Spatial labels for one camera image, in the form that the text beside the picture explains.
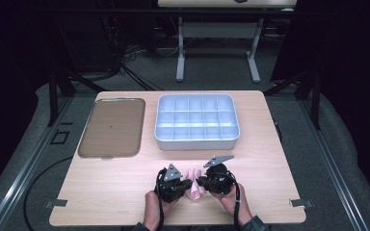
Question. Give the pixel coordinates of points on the black metal stand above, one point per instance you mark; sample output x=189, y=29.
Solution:
x=308, y=89
x=59, y=86

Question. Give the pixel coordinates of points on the white desk with metal legs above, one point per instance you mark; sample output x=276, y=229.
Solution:
x=218, y=30

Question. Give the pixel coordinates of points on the white divided storage box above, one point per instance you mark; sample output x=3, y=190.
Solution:
x=196, y=121

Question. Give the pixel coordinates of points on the brown flat tray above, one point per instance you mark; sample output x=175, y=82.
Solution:
x=112, y=127

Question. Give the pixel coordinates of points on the pink sock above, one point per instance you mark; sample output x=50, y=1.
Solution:
x=195, y=189

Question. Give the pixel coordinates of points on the aluminium floor rail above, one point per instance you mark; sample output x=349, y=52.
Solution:
x=330, y=166
x=22, y=170

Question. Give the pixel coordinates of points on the grey table bracket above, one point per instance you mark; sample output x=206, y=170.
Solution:
x=57, y=203
x=301, y=203

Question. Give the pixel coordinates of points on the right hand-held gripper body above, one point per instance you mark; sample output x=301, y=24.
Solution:
x=220, y=181

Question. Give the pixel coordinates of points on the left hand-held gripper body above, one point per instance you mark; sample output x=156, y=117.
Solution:
x=170, y=184

